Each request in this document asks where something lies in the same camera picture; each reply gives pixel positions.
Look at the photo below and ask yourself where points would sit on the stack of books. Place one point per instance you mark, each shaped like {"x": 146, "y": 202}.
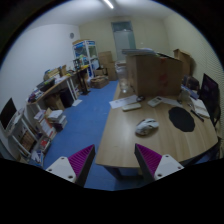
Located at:
{"x": 56, "y": 118}

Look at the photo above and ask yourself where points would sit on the black marker pen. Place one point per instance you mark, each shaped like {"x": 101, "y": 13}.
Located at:
{"x": 196, "y": 115}

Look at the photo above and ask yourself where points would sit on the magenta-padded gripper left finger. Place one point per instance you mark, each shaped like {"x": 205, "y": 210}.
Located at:
{"x": 63, "y": 166}

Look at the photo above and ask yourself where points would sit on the black monitor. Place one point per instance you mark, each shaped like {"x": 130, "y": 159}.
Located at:
{"x": 7, "y": 113}

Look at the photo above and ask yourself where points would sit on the stacked brown cardboard boxes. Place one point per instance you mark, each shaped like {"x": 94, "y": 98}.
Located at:
{"x": 107, "y": 63}

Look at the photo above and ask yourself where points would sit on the low brown cardboard box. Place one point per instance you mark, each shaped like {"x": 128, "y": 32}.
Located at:
{"x": 99, "y": 81}

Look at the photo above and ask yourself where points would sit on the white book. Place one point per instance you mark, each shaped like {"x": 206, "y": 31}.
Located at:
{"x": 201, "y": 108}

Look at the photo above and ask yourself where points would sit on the white computer mouse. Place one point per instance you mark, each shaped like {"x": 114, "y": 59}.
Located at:
{"x": 147, "y": 126}

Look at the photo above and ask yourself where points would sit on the ceiling tube light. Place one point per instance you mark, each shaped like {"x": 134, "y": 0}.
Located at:
{"x": 108, "y": 4}

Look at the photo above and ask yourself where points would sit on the large brown cardboard box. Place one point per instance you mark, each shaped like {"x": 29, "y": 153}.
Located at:
{"x": 155, "y": 75}

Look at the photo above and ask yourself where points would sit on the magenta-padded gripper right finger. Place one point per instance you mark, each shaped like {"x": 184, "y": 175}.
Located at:
{"x": 165, "y": 165}

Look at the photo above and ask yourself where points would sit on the grey door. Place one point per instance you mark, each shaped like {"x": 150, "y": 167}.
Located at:
{"x": 123, "y": 38}

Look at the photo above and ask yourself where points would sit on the white shelf unit with books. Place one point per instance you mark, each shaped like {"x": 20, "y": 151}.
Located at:
{"x": 26, "y": 136}

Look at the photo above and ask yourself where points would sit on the round grey wall fixture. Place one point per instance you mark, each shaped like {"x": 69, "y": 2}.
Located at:
{"x": 72, "y": 35}

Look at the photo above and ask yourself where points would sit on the blue and white display cabinet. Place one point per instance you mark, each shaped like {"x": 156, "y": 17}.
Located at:
{"x": 86, "y": 53}

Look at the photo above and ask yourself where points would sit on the flat white remote control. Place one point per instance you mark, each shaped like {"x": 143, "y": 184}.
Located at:
{"x": 131, "y": 106}

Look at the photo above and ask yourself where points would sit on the black mouse pad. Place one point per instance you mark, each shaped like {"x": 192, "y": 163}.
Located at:
{"x": 181, "y": 119}

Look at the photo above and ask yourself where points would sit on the white paper sheet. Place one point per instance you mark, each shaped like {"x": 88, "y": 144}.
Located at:
{"x": 120, "y": 101}
{"x": 171, "y": 101}

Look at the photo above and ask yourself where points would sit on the clear glass jar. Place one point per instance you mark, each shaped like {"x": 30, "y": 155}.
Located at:
{"x": 124, "y": 81}

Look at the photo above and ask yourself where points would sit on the black office chair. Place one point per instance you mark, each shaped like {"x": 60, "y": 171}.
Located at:
{"x": 210, "y": 95}

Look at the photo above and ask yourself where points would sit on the open brown cardboard box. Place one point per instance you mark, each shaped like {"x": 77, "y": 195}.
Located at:
{"x": 182, "y": 60}

